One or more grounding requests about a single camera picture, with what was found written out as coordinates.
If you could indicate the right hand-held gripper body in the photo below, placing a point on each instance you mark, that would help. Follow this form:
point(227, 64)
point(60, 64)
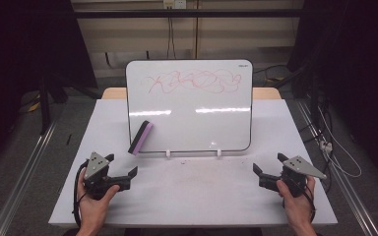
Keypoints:
point(300, 167)

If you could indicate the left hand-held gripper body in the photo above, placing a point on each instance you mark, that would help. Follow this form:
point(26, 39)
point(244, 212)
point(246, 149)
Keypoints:
point(95, 165)

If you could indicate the purple and black whiteboard eraser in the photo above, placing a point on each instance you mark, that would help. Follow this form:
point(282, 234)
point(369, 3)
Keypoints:
point(141, 137)

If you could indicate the person's right hand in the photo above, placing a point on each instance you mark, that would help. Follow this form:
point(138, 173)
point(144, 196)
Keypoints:
point(297, 208)

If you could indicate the person's left hand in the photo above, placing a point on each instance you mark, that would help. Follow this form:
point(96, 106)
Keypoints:
point(93, 211)

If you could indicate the white whiteboard foot clip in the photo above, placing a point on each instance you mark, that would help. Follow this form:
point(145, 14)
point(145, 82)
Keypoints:
point(168, 153)
point(219, 153)

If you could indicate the wooden table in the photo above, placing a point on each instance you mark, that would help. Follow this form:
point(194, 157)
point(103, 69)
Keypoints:
point(113, 94)

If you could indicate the black metal stand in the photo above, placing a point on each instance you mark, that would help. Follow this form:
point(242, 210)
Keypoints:
point(45, 105)

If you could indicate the white whiteboard with black rim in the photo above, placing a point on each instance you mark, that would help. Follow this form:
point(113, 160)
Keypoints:
point(190, 128)

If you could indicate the black curtain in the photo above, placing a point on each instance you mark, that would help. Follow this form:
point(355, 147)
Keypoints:
point(23, 49)
point(357, 65)

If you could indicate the black horizontal bar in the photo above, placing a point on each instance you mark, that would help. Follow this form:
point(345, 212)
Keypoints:
point(190, 13)

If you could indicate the metal floor rail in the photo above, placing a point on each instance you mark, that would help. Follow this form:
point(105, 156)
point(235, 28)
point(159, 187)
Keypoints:
point(23, 178)
point(347, 187)

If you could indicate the white wall socket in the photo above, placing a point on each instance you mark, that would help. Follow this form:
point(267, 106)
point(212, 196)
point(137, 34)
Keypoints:
point(175, 4)

